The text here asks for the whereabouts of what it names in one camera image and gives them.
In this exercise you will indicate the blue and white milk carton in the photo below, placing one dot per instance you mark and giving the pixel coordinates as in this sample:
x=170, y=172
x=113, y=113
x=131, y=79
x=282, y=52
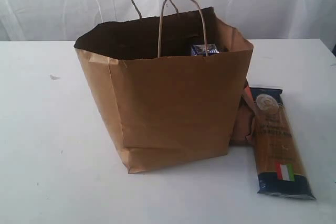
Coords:
x=201, y=50

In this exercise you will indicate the brown pouch with orange label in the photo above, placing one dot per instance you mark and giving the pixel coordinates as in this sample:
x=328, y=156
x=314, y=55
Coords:
x=243, y=131

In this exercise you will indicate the spaghetti packet with Italian flag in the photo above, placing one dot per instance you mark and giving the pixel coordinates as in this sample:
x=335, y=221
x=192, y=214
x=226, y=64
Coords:
x=279, y=167

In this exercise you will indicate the brown paper shopping bag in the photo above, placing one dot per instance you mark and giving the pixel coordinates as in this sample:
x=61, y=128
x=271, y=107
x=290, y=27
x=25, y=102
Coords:
x=161, y=106

